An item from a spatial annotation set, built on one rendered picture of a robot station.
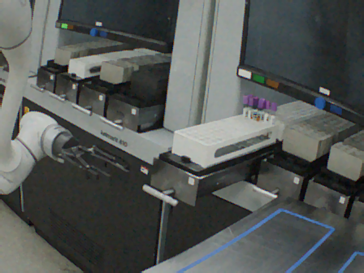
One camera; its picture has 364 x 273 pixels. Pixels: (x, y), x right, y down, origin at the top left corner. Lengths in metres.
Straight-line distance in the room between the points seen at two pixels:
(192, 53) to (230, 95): 0.17
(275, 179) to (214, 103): 0.31
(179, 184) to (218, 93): 0.36
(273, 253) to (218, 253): 0.10
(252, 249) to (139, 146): 0.78
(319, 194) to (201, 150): 0.31
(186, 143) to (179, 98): 0.37
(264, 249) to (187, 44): 0.81
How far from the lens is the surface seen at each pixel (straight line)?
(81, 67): 1.89
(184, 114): 1.64
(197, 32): 1.58
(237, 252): 0.94
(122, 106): 1.69
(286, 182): 1.36
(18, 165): 1.48
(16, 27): 1.13
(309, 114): 1.65
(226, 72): 1.53
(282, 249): 0.97
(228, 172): 1.32
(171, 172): 1.29
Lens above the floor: 1.30
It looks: 20 degrees down
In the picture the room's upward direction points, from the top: 7 degrees clockwise
